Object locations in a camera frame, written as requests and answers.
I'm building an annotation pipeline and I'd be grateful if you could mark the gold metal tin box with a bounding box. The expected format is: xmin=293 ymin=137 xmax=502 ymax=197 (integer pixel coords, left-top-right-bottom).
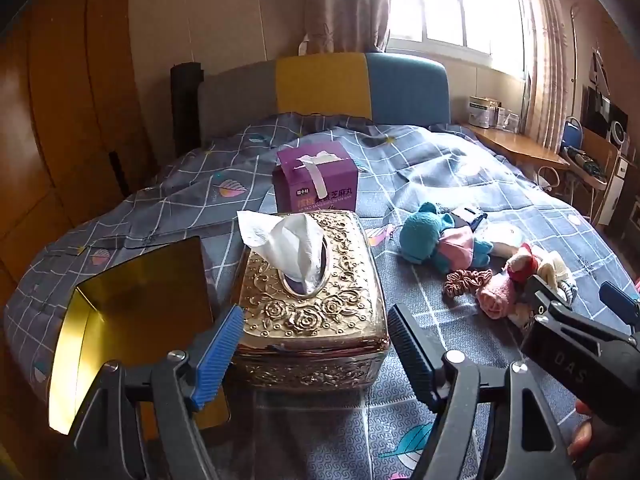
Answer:
xmin=47 ymin=235 xmax=231 ymax=436

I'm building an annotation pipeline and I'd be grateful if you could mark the white facial tissue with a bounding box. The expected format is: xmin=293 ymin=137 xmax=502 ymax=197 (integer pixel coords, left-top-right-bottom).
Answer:
xmin=236 ymin=210 xmax=326 ymax=296

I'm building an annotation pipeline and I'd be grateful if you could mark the beige patterned curtain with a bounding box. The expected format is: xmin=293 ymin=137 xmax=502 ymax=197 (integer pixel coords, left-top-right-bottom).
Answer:
xmin=300 ymin=0 xmax=393 ymax=56

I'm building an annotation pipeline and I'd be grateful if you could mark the person's right hand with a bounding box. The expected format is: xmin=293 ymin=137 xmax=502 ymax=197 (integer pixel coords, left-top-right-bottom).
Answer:
xmin=567 ymin=400 xmax=608 ymax=467

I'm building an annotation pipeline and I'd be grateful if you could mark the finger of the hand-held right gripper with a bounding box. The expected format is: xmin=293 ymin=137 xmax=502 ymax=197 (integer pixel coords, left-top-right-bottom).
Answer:
xmin=599 ymin=281 xmax=640 ymax=333
xmin=522 ymin=275 xmax=576 ymax=321

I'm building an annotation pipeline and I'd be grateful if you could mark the ornate gold tissue box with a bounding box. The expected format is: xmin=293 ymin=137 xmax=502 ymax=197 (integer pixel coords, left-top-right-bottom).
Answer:
xmin=232 ymin=210 xmax=391 ymax=393

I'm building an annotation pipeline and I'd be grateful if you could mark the grey checked bed blanket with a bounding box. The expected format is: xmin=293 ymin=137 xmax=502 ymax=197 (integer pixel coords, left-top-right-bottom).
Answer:
xmin=5 ymin=110 xmax=640 ymax=480

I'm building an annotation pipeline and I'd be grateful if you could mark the window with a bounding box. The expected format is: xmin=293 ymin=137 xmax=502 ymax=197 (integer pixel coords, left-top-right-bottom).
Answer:
xmin=385 ymin=0 xmax=531 ymax=81

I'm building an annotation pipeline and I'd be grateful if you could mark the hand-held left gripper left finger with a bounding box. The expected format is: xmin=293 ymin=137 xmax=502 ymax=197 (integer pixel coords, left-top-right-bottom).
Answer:
xmin=70 ymin=304 xmax=246 ymax=480

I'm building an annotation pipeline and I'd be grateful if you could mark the pink striped curtain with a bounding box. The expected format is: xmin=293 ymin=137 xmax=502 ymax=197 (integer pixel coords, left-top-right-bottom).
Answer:
xmin=515 ymin=0 xmax=581 ymax=151

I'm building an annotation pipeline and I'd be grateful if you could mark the mauve hair scrunchie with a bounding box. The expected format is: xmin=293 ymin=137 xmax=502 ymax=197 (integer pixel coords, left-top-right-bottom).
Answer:
xmin=442 ymin=268 xmax=493 ymax=302

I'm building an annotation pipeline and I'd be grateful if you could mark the white cable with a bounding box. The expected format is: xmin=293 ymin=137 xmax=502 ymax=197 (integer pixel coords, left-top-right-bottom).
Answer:
xmin=535 ymin=164 xmax=562 ymax=192

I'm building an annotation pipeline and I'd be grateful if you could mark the purple cardboard box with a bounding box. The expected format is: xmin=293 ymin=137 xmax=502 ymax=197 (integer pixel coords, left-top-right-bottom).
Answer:
xmin=271 ymin=141 xmax=360 ymax=213

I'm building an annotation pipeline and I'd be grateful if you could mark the wooden wardrobe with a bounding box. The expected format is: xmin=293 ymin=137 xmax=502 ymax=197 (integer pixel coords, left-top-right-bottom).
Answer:
xmin=0 ymin=0 xmax=176 ymax=321

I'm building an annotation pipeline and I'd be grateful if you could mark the white box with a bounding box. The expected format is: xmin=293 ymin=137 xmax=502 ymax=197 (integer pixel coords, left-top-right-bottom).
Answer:
xmin=467 ymin=95 xmax=501 ymax=129

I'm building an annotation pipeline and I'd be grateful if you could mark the blue plush bear toy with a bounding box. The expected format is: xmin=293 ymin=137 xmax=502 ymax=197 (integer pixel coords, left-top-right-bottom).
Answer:
xmin=397 ymin=201 xmax=493 ymax=273

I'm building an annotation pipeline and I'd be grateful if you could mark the cream white sock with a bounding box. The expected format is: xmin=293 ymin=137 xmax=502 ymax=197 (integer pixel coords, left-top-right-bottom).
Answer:
xmin=537 ymin=252 xmax=566 ymax=287

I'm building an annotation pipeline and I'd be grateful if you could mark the red fluffy sock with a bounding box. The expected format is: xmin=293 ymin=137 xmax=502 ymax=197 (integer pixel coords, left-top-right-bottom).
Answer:
xmin=505 ymin=242 xmax=543 ymax=283

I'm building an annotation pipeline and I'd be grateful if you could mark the clear plastic container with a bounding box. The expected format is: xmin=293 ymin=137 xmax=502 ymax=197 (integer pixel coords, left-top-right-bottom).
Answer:
xmin=497 ymin=107 xmax=523 ymax=133

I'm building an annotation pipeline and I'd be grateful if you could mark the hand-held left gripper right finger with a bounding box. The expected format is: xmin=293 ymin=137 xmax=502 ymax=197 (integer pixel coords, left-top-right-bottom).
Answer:
xmin=387 ymin=302 xmax=571 ymax=480

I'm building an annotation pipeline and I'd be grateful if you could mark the blue chair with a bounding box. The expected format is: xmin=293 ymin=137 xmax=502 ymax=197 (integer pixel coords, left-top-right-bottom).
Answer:
xmin=562 ymin=116 xmax=584 ymax=151

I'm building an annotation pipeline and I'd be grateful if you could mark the grey yellow blue headboard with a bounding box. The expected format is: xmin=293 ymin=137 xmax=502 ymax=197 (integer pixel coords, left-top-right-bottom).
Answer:
xmin=197 ymin=51 xmax=451 ymax=146

